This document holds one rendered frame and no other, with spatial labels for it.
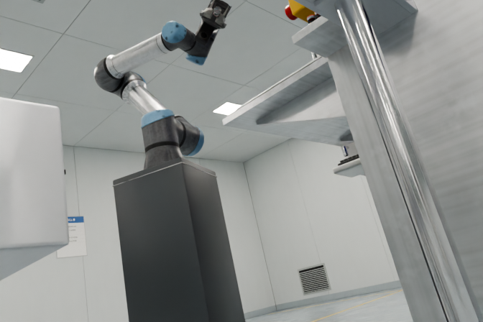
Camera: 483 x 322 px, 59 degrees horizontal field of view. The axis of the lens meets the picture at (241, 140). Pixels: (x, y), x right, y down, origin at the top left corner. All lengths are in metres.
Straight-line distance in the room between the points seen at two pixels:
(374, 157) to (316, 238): 6.84
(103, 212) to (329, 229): 3.74
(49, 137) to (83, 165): 6.35
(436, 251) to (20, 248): 0.55
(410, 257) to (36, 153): 0.76
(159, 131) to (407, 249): 0.85
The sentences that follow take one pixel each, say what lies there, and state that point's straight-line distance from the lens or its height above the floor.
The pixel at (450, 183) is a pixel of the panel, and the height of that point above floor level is 0.48.
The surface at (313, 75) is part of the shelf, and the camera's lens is 1.14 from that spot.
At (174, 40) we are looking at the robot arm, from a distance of 1.53.
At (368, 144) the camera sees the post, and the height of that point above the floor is 0.62.
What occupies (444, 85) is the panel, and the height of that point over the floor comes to 0.67.
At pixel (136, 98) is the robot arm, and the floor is 1.18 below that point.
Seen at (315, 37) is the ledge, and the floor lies 0.86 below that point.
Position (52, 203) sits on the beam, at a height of 0.46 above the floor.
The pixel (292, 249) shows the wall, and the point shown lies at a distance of 8.12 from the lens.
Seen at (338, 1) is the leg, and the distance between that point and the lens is 0.84.
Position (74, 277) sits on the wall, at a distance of 6.25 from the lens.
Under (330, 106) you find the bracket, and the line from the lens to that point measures 1.17.
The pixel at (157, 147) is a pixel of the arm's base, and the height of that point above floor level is 0.87.
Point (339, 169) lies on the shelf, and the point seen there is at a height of 0.78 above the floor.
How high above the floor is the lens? 0.37
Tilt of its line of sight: 20 degrees up
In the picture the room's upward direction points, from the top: 13 degrees counter-clockwise
